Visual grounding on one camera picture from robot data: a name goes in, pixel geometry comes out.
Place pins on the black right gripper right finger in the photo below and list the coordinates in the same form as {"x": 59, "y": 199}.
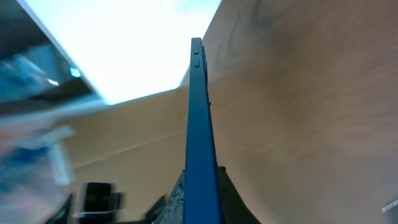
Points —
{"x": 233, "y": 209}

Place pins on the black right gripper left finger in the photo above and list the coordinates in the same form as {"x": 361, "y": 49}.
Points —
{"x": 172, "y": 213}

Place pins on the blue Galaxy smartphone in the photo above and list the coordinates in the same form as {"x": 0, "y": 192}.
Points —
{"x": 201, "y": 199}

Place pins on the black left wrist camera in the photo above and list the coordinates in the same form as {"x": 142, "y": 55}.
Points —
{"x": 98, "y": 203}

